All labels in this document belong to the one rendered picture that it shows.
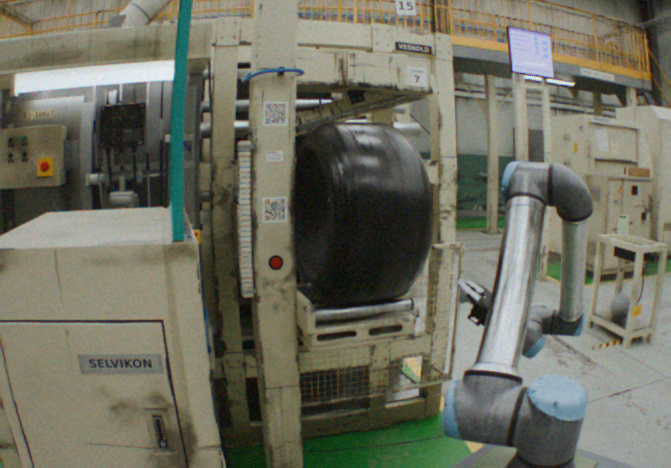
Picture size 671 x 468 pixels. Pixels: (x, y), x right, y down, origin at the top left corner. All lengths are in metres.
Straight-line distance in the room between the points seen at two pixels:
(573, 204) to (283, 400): 1.14
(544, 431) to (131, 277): 0.86
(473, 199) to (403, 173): 10.38
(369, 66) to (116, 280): 1.45
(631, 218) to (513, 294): 5.17
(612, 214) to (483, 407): 5.08
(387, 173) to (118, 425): 1.05
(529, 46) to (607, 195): 1.92
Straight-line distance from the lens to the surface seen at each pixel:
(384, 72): 2.02
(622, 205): 6.17
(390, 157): 1.55
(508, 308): 1.19
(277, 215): 1.60
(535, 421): 1.10
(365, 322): 1.68
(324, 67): 1.93
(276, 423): 1.84
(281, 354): 1.72
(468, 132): 11.90
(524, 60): 5.71
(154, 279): 0.78
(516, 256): 1.23
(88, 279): 0.79
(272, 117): 1.59
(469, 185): 11.83
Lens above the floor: 1.39
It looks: 7 degrees down
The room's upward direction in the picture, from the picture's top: straight up
